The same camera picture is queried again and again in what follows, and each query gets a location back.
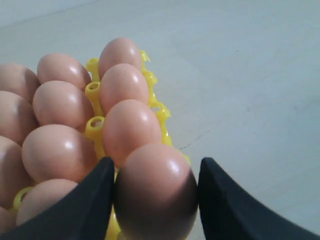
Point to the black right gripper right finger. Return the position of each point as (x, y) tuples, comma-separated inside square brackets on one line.
[(228, 212)]

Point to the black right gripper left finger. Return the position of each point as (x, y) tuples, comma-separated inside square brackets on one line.
[(83, 214)]

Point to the brown egg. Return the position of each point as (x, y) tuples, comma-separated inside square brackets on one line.
[(121, 50), (60, 102), (129, 125), (155, 194), (17, 117), (7, 220), (43, 196), (58, 151), (122, 82), (13, 176)]

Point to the brown egg placed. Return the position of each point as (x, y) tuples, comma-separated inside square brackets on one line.
[(62, 67), (19, 79)]

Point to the yellow plastic egg tray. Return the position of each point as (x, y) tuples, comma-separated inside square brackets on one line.
[(93, 131)]

